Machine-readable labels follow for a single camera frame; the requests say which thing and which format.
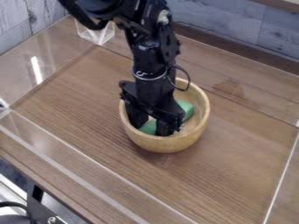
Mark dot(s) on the clear acrylic tray wall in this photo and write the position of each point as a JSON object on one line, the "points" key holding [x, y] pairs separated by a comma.
{"points": [[76, 152]]}

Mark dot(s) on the green rectangular stick block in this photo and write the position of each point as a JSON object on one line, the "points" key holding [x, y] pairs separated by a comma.
{"points": [[148, 128]]}

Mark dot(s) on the wooden bowl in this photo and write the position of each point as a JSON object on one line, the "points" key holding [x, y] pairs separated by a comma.
{"points": [[181, 139]]}

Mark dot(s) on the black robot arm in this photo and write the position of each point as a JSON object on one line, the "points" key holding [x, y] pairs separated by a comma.
{"points": [[147, 24]]}

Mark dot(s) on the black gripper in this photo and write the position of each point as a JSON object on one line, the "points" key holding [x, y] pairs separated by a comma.
{"points": [[148, 97]]}

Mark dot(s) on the black metal table frame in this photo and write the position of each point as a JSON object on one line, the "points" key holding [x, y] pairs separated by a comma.
{"points": [[41, 213]]}

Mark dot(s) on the clear acrylic corner bracket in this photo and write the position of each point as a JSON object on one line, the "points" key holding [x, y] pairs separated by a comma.
{"points": [[96, 37]]}

